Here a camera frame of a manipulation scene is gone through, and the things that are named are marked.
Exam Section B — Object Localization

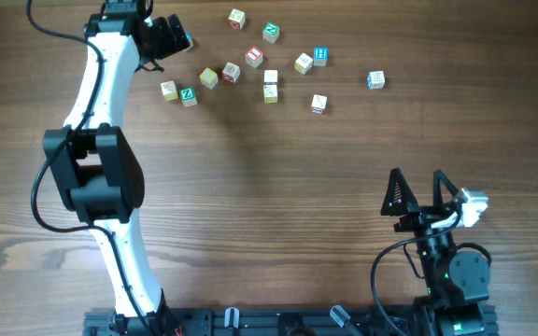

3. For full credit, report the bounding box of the red edged picture block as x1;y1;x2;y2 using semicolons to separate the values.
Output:
221;62;240;83

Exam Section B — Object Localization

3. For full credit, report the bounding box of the yellow edged plain block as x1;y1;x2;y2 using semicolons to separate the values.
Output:
160;81;179;102

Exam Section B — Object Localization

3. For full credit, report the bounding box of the red I wooden block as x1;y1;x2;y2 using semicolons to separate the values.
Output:
245;47;263;68

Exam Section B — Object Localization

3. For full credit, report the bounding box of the yellow top wooden block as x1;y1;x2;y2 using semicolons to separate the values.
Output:
199;68;219;90

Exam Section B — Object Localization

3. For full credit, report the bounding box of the yellow edged K block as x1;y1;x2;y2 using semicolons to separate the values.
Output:
263;84;278;104

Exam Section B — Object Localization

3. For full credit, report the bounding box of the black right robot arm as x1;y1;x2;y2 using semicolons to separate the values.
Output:
371;168;499;335

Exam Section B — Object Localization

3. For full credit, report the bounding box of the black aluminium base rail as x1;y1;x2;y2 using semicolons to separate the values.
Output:
83;304;500;336

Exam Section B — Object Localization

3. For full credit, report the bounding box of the blue H wooden block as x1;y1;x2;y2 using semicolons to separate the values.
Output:
313;47;329;66

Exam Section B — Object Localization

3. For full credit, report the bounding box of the red X wooden block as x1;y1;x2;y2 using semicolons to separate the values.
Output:
228;8;246;30

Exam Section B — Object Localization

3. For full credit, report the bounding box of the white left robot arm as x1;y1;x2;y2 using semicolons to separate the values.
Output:
31;0;190;335

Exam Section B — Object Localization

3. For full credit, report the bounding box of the green Z wooden block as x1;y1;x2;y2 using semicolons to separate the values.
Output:
179;87;198;107

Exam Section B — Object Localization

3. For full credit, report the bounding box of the blue edged K block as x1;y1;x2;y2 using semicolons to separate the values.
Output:
367;71;386;90

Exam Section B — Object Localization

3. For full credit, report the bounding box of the plain white wooden block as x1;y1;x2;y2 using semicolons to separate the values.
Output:
263;70;278;85

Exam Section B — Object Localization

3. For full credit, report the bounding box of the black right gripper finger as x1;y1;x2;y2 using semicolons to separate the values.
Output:
432;170;460;210
380;168;419;217

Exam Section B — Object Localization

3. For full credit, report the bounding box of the green N wooden block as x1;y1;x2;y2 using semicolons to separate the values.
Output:
262;22;280;43

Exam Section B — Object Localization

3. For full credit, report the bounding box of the yellow edged picture block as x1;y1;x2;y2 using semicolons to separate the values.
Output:
294;53;314;75

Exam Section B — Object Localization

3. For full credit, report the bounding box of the red edged white block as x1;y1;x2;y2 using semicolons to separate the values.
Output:
311;94;328;115

